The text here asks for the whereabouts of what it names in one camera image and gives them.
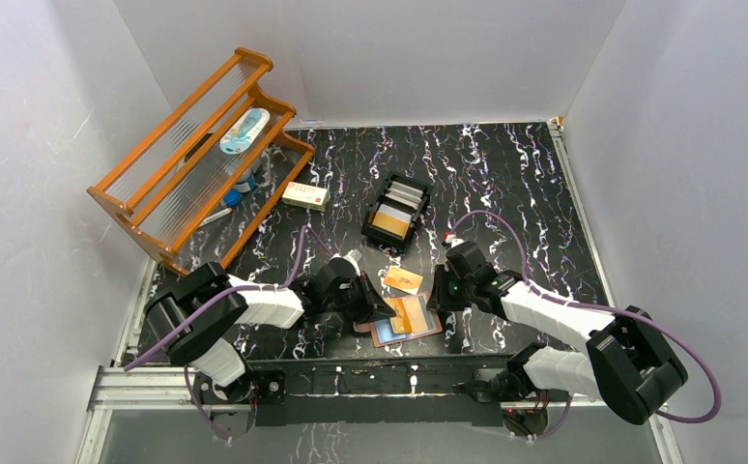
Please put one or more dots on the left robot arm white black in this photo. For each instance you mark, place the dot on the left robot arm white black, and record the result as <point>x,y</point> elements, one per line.
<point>191,318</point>

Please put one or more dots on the orange wooden shelf rack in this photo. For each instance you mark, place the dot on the orange wooden shelf rack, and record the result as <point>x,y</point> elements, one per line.
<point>177,175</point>

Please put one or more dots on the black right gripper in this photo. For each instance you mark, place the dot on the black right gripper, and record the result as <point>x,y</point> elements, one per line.
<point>439,299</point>

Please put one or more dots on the gold VIP card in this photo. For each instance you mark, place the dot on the gold VIP card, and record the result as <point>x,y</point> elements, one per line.
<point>403,280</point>
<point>400,321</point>

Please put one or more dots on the white blue tube package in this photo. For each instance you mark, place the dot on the white blue tube package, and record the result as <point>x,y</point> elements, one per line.
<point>243,133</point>

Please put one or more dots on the gold card in tray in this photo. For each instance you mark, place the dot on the gold card in tray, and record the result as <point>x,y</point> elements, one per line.
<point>393,225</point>

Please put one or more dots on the grey white card stack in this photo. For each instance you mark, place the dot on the grey white card stack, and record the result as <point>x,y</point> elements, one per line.
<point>406,195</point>

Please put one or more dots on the black card tray box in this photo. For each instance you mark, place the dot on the black card tray box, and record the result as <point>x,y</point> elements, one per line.
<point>392,208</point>

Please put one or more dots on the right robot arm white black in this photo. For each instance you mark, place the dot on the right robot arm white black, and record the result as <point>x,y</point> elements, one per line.
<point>620,359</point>

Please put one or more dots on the white red small box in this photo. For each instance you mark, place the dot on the white red small box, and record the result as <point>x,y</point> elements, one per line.
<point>306,196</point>

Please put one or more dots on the blue cap bottle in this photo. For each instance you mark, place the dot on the blue cap bottle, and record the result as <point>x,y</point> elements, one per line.
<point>245,185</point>

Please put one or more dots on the white pen under shelf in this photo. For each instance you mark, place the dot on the white pen under shelf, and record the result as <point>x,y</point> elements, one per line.
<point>216,216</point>

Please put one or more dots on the gold credit card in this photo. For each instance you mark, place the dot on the gold credit card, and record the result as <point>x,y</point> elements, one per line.
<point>417,314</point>

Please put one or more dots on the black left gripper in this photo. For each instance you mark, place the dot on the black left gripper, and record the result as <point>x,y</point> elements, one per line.
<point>363,297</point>

